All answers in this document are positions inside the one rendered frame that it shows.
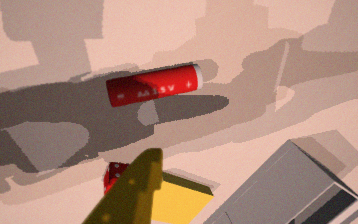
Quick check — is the white rack of bins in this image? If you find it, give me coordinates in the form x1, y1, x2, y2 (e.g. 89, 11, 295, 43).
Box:
203, 139, 358, 224

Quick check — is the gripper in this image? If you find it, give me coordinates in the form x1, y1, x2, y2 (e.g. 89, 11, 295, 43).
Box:
82, 148, 163, 224

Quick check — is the red die with grey pips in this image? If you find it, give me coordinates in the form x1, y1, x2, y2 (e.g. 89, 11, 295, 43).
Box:
104, 162, 130, 195

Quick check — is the yellow square pad of sticky notes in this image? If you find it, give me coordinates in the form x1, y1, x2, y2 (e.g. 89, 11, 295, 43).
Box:
151, 171, 214, 224

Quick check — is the red aa battery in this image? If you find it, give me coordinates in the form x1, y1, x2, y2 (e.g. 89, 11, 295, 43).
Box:
106, 64, 203, 107

